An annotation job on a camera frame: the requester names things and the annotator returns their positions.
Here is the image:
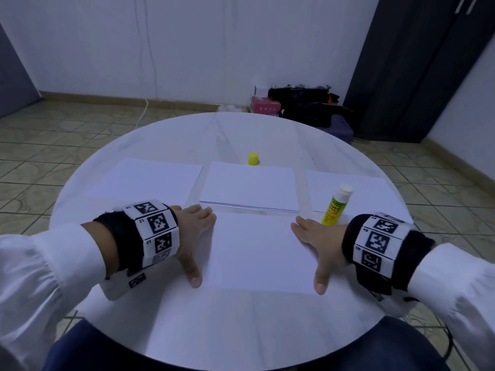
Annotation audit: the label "person's left forearm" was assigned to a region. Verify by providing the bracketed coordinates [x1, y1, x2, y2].
[0, 222, 119, 371]

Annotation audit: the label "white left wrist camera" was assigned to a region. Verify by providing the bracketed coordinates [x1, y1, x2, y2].
[104, 266, 159, 300]

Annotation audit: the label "black wristband with markers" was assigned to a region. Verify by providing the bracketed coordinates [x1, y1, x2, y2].
[342, 211, 436, 295]
[93, 200, 181, 277]

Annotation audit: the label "white wall cable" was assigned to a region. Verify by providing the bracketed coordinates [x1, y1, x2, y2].
[133, 0, 159, 121]

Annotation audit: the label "person's right hand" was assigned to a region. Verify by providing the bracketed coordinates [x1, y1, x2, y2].
[291, 215, 351, 295]

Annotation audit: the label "person's legs in blue jeans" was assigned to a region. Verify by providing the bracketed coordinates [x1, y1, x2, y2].
[42, 316, 451, 371]

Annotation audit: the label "black wardrobe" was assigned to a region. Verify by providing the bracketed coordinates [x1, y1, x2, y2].
[344, 0, 495, 144]

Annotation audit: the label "black bag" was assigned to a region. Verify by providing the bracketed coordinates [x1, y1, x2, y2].
[268, 85, 345, 127]

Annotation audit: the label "single white paper sheet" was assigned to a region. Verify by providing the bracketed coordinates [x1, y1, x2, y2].
[199, 160, 301, 213]
[189, 212, 326, 295]

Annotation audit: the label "black left wristband with markers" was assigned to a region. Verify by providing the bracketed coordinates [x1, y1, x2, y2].
[93, 200, 181, 277]

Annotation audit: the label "person's left hand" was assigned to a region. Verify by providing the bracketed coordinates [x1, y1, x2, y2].
[170, 204, 218, 289]

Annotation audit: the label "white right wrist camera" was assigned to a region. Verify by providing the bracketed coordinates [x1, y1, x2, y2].
[371, 290, 422, 317]

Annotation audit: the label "pink box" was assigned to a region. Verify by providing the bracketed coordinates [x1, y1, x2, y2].
[251, 96, 282, 116]

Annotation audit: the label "blue suitcase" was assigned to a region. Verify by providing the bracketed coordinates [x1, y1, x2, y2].
[321, 115, 355, 144]

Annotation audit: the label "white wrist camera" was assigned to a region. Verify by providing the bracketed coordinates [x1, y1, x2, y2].
[104, 266, 159, 300]
[371, 290, 422, 317]

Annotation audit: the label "black right wristband with markers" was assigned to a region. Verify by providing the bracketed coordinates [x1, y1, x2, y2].
[342, 211, 436, 295]

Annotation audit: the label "grey door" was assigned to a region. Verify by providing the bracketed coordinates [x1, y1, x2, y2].
[0, 23, 42, 119]

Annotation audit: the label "black right camera cable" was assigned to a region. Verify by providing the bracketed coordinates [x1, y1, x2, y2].
[421, 316, 457, 360]

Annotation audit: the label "person's right forearm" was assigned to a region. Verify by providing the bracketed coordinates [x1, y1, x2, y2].
[408, 242, 495, 371]

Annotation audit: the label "yellow glue stick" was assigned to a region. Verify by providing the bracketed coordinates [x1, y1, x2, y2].
[321, 184, 354, 226]

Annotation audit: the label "white paper stack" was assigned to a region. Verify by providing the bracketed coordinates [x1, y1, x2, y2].
[91, 157, 204, 206]
[305, 170, 407, 217]

